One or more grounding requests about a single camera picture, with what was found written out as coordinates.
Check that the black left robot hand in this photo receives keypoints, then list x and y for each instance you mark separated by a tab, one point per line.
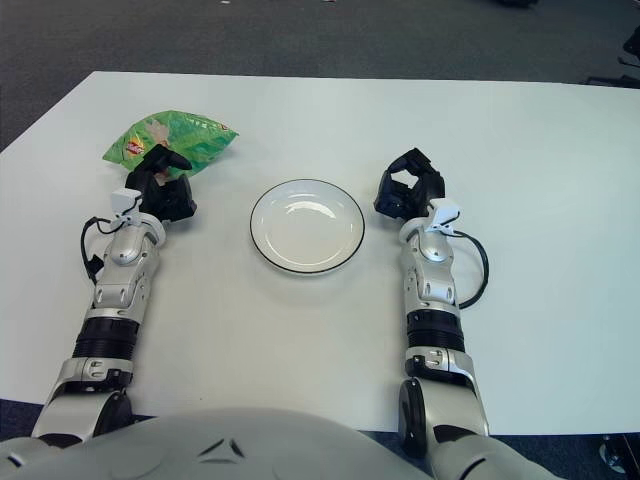
170	200

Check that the grey robot torso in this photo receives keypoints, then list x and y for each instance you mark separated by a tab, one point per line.
280	450

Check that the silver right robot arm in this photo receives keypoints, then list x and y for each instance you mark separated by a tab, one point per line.
435	285

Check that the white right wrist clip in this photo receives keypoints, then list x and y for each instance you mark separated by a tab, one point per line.
442	212

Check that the white plate black rim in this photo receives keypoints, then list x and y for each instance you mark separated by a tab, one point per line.
307	230

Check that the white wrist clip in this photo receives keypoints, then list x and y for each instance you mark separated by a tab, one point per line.
125	200
442	212

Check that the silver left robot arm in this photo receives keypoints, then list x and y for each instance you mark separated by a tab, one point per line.
122	280

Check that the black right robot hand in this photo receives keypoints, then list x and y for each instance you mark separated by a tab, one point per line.
400	206

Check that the black office chair base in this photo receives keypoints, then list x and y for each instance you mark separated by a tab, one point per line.
622	80

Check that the green snack bag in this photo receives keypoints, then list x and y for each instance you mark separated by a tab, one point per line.
195	137

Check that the metal table foot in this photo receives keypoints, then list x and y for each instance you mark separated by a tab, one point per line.
620	452

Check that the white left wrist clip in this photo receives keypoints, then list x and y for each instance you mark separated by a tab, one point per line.
125	200

